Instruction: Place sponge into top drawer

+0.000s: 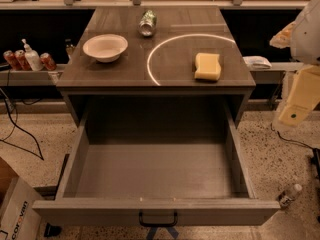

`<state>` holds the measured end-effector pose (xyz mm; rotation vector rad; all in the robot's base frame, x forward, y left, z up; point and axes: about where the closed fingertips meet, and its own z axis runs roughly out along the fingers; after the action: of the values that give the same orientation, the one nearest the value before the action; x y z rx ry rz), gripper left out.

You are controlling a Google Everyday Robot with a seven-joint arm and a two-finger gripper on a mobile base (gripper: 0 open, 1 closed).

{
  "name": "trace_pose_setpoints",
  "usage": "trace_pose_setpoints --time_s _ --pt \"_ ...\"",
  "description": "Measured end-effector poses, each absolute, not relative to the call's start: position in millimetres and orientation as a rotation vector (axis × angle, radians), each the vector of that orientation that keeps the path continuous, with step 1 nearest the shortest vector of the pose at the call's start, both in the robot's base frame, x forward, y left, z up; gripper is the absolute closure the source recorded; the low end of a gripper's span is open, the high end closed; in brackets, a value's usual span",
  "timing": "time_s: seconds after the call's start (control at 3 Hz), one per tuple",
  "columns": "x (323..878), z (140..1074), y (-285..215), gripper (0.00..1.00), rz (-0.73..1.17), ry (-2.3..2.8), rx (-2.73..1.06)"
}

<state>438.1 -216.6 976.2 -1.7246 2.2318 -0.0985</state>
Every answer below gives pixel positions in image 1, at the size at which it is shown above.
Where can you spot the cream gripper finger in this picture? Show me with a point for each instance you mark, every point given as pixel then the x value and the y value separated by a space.
pixel 303 98
pixel 282 38

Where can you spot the yellow sponge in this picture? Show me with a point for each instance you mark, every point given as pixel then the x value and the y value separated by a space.
pixel 207 66

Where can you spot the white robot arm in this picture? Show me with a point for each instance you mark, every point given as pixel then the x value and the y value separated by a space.
pixel 302 36

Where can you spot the open grey top drawer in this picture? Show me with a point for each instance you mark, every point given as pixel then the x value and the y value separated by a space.
pixel 156 155

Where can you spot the grey cabinet with counter top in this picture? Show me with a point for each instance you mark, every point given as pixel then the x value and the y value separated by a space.
pixel 162 63

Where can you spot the white folded cloth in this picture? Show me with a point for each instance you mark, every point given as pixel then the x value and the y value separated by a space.
pixel 257 62

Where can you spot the clear plastic water bottle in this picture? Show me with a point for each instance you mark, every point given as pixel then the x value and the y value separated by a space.
pixel 289 195

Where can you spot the green soda can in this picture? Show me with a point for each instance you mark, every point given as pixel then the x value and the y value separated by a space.
pixel 147 24

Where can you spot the white bowl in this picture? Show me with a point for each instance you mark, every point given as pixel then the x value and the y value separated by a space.
pixel 105 48

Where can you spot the small dark glass bottle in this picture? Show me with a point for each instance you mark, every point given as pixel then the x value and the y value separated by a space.
pixel 69 47

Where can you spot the white pump bottle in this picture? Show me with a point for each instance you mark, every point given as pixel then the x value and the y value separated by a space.
pixel 32 57

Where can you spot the grey side shelf left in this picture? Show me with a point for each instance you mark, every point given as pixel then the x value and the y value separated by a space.
pixel 31 78

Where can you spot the white cardboard box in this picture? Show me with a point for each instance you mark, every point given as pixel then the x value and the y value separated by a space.
pixel 18 221

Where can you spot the black drawer handle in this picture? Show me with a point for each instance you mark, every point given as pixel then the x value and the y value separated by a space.
pixel 158 220

